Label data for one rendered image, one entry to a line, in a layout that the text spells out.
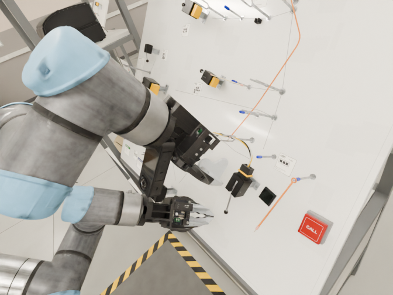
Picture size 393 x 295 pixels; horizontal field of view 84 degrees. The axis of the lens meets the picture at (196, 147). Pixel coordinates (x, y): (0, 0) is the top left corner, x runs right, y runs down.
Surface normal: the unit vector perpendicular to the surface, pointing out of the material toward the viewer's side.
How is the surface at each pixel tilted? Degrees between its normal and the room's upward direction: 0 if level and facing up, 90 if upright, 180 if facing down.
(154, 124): 95
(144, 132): 105
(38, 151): 60
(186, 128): 100
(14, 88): 90
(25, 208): 83
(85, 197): 45
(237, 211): 50
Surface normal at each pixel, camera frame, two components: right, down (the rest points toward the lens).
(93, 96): 0.59, 0.36
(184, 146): -0.51, -0.37
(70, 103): 0.27, 0.04
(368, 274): -0.29, -0.73
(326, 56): -0.74, -0.03
